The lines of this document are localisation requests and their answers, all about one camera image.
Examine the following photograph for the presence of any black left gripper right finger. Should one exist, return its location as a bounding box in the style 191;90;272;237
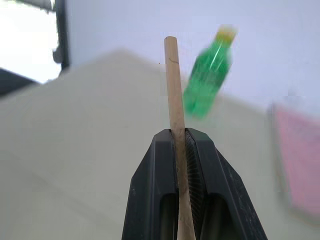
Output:
184;127;269;240

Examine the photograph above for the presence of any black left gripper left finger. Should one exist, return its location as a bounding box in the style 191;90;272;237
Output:
121;128;181;240

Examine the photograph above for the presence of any wooden chopstick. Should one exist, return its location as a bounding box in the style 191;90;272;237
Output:
163;36;196;240

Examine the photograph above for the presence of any pink cloth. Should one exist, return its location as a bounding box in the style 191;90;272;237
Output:
271;101;320;219

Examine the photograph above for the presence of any green plastic bottle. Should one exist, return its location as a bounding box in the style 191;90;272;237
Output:
183;24;239;120

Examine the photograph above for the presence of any black window frame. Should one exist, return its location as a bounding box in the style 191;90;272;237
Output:
0;0;70;97

